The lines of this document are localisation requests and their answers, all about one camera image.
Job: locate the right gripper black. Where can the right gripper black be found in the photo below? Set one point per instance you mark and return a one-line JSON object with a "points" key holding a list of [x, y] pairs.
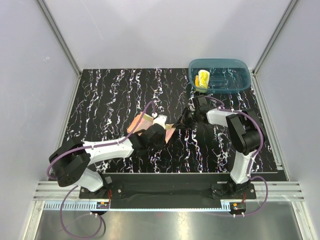
{"points": [[184, 123]]}

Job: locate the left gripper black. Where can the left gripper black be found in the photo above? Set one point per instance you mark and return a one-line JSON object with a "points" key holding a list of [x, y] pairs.
{"points": [[162, 144]]}

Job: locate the orange blue dotted towel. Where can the orange blue dotted towel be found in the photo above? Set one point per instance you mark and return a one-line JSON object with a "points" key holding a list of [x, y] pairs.
{"points": [[146, 122]]}

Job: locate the yellow crocodile towel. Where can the yellow crocodile towel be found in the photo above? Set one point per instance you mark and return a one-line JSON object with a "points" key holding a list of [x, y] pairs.
{"points": [[202, 81]]}

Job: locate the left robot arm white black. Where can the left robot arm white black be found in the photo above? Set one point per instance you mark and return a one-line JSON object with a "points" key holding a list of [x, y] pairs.
{"points": [[70, 162]]}

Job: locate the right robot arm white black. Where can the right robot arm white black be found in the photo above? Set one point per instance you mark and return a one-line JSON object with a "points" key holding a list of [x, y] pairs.
{"points": [[247, 136]]}

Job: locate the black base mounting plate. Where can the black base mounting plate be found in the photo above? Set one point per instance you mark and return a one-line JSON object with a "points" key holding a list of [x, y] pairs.
{"points": [[212, 185]]}

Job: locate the teal transparent plastic bin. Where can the teal transparent plastic bin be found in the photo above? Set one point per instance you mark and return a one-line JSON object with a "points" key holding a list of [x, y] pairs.
{"points": [[227, 76]]}

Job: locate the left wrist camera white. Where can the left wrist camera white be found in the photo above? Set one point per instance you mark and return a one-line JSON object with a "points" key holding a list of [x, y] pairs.
{"points": [[160, 120]]}

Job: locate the aluminium front rail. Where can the aluminium front rail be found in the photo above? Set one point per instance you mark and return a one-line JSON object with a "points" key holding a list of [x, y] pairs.
{"points": [[277, 191]]}

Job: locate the left aluminium frame post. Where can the left aluminium frame post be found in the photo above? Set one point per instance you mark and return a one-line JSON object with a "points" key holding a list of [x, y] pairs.
{"points": [[58, 35]]}

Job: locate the aluminium frame post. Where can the aluminium frame post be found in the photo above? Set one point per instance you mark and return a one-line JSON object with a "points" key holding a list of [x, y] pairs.
{"points": [[58, 35], [275, 35]]}

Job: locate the slotted cable duct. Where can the slotted cable duct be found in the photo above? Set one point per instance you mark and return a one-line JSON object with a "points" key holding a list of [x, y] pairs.
{"points": [[139, 206]]}

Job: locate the right aluminium frame post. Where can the right aluminium frame post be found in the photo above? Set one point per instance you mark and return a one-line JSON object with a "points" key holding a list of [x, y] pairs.
{"points": [[275, 35]]}

